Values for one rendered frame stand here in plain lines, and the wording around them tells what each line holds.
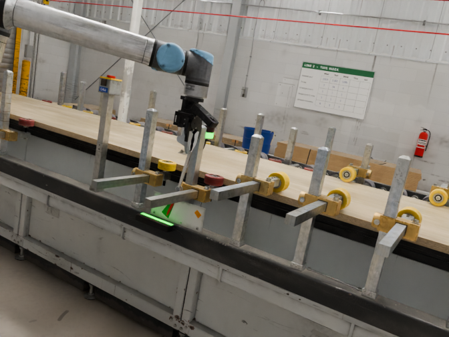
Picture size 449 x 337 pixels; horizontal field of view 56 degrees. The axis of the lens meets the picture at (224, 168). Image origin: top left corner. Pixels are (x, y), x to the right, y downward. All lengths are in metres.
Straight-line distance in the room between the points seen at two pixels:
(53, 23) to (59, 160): 1.26
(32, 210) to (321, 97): 6.84
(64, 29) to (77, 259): 1.52
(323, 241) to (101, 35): 1.08
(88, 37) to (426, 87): 7.63
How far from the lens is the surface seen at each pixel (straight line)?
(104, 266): 2.46
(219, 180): 1.74
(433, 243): 1.58
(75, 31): 1.42
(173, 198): 1.54
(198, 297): 2.12
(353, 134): 8.68
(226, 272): 1.70
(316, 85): 8.83
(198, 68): 1.56
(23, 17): 1.45
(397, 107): 8.61
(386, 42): 8.79
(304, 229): 1.50
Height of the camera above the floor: 1.26
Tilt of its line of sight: 10 degrees down
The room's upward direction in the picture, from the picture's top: 10 degrees clockwise
